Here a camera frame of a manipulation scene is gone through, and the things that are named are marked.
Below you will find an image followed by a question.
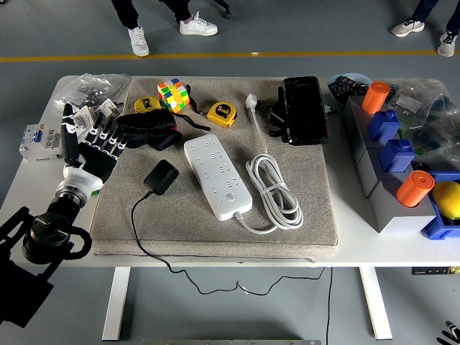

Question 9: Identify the yellow lemon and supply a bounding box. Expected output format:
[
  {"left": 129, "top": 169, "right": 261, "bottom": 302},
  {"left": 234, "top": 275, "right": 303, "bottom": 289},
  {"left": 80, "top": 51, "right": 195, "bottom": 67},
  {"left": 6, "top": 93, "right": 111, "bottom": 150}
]
[{"left": 431, "top": 180, "right": 460, "bottom": 221}]

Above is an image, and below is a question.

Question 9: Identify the grey-brown mat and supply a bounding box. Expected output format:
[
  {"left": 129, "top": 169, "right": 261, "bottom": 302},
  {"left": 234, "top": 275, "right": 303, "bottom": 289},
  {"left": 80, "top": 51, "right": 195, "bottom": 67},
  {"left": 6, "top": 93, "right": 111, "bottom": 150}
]
[{"left": 89, "top": 77, "right": 339, "bottom": 259}]

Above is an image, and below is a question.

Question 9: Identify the clear plastic parts bag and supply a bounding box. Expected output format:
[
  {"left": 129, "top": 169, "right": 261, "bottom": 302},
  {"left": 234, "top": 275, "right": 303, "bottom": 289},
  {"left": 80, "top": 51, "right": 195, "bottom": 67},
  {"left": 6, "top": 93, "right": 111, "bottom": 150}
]
[
  {"left": 402, "top": 107, "right": 460, "bottom": 168},
  {"left": 386, "top": 78, "right": 454, "bottom": 125},
  {"left": 52, "top": 73, "right": 132, "bottom": 116}
]

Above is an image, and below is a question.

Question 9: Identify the white power strip cable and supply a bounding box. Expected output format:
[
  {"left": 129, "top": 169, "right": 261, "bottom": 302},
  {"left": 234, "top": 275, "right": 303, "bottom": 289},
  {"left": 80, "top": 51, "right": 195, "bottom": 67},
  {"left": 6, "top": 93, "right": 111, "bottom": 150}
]
[{"left": 235, "top": 93, "right": 305, "bottom": 235}]

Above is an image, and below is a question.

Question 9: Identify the black hanging cable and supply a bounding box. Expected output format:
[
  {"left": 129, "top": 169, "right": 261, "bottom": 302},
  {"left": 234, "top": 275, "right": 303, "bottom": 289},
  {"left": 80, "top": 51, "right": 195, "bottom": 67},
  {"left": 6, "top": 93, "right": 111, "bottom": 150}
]
[{"left": 325, "top": 267, "right": 334, "bottom": 345}]

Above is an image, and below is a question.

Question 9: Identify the black plug adapter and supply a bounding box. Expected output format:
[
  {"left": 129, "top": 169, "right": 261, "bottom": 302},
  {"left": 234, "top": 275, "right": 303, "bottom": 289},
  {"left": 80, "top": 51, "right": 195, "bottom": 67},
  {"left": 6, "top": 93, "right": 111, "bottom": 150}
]
[{"left": 143, "top": 159, "right": 180, "bottom": 197}]

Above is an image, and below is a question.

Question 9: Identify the light blue bowl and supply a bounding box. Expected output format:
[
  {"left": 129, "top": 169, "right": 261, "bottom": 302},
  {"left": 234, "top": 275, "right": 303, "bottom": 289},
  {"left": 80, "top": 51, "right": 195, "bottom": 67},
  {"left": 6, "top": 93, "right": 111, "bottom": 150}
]
[{"left": 326, "top": 73, "right": 372, "bottom": 109}]

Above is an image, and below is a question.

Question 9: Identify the glossy black case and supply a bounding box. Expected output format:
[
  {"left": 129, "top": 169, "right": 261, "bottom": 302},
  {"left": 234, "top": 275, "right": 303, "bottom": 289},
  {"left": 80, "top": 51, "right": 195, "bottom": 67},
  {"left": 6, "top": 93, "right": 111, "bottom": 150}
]
[{"left": 281, "top": 75, "right": 330, "bottom": 147}]

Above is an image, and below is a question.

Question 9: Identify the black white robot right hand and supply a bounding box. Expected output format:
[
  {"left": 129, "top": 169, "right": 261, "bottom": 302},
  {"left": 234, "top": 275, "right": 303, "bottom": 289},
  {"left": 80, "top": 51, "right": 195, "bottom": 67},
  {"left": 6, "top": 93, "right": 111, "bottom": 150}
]
[{"left": 436, "top": 321, "right": 460, "bottom": 345}]

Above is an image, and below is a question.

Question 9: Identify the yellow tape measure with label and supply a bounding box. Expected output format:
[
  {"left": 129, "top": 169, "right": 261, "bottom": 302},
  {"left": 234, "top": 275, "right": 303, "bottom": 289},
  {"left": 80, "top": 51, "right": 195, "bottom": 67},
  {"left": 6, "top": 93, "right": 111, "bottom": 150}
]
[{"left": 185, "top": 84, "right": 237, "bottom": 129}]

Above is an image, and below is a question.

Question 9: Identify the black cloth pouch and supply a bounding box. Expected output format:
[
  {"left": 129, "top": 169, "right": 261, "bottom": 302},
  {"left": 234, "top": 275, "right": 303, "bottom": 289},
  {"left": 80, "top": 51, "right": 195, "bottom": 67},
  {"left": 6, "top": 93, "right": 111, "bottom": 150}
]
[{"left": 114, "top": 107, "right": 183, "bottom": 152}]

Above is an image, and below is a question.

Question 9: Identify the black printed packet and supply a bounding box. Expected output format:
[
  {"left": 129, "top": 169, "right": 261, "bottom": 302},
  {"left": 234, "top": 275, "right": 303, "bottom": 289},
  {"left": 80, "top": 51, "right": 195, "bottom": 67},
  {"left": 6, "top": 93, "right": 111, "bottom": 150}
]
[{"left": 332, "top": 75, "right": 369, "bottom": 98}]

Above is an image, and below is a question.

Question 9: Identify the black chair base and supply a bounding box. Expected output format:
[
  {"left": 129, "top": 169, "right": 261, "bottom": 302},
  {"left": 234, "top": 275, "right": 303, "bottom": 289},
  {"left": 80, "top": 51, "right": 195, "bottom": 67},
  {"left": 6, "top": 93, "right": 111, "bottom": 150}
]
[{"left": 211, "top": 0, "right": 231, "bottom": 19}]

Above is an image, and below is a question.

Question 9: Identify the yellow tape measure black face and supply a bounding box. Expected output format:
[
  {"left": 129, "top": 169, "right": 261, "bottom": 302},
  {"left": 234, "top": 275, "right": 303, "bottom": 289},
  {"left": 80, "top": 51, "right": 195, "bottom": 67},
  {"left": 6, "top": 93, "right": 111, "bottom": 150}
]
[{"left": 133, "top": 96, "right": 162, "bottom": 114}]

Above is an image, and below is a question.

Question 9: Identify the thin black plug cord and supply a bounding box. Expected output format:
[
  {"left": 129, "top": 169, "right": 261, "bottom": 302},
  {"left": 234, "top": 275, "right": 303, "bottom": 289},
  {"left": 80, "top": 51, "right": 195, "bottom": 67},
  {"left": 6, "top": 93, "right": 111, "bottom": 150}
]
[{"left": 129, "top": 190, "right": 326, "bottom": 298}]

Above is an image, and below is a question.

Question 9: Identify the white power strip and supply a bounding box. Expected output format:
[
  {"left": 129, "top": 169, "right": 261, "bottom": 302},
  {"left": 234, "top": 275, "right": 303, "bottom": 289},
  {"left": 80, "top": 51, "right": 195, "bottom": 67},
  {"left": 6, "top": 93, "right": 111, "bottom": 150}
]
[{"left": 183, "top": 134, "right": 254, "bottom": 221}]

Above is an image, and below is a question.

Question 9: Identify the blue block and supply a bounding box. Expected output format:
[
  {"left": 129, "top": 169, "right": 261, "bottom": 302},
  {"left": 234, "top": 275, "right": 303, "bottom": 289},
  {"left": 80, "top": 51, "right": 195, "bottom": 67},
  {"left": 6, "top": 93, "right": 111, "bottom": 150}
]
[
  {"left": 367, "top": 109, "right": 401, "bottom": 144},
  {"left": 377, "top": 138, "right": 416, "bottom": 173}
]

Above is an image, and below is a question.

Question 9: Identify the white circuit breaker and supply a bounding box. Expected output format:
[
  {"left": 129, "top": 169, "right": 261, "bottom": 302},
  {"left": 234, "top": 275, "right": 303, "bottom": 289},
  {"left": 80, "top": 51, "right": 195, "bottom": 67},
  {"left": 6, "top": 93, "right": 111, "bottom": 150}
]
[{"left": 18, "top": 123, "right": 65, "bottom": 162}]

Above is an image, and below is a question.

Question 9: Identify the person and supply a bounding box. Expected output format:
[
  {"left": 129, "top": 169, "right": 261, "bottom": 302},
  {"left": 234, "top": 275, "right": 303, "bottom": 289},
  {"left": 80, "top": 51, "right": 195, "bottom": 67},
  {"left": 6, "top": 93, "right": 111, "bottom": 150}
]
[
  {"left": 110, "top": 0, "right": 219, "bottom": 58},
  {"left": 390, "top": 0, "right": 460, "bottom": 58}
]

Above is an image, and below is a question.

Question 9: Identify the yellow black label strip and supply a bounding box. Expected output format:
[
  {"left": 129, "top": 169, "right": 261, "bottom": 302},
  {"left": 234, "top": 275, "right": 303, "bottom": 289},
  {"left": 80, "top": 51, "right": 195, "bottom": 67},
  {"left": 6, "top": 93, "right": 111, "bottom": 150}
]
[{"left": 411, "top": 266, "right": 460, "bottom": 276}]

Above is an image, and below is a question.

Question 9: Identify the orange cylinder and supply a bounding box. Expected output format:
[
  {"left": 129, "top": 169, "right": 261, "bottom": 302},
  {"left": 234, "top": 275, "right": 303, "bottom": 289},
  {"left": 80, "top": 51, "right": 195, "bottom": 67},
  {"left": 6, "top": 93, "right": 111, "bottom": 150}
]
[
  {"left": 361, "top": 80, "right": 391, "bottom": 114},
  {"left": 395, "top": 170, "right": 436, "bottom": 208}
]

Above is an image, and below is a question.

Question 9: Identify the blue bin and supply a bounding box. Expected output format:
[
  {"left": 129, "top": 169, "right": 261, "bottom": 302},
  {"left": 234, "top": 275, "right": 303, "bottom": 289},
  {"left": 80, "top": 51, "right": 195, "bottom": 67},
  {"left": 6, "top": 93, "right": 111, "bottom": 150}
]
[{"left": 420, "top": 170, "right": 460, "bottom": 241}]

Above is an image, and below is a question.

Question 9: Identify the grey block holder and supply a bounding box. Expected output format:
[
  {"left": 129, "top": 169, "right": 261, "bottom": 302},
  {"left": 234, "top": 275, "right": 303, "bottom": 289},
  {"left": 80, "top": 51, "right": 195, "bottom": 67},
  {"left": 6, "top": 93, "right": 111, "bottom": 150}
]
[{"left": 341, "top": 95, "right": 438, "bottom": 234}]

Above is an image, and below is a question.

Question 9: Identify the white table leg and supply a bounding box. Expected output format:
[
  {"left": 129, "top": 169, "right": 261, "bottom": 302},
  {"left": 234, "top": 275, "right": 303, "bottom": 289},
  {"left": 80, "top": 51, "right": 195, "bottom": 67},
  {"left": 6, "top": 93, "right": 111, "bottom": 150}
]
[
  {"left": 101, "top": 266, "right": 131, "bottom": 341},
  {"left": 359, "top": 266, "right": 393, "bottom": 341}
]

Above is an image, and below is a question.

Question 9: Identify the black strap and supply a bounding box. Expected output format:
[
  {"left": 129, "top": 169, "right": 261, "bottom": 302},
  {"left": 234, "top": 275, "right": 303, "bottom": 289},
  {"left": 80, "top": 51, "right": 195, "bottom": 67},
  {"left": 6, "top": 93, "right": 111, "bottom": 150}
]
[{"left": 175, "top": 114, "right": 212, "bottom": 132}]

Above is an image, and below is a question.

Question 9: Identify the large colourful puzzle cube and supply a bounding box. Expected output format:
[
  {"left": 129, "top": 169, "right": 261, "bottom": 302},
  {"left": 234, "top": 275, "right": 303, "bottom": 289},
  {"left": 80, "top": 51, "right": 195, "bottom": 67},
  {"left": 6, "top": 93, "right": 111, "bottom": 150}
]
[{"left": 157, "top": 78, "right": 190, "bottom": 114}]

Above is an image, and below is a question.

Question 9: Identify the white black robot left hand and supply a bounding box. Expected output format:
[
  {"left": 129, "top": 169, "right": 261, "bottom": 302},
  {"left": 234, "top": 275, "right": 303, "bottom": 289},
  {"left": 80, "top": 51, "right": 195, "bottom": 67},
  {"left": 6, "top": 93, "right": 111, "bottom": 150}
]
[{"left": 60, "top": 103, "right": 129, "bottom": 198}]

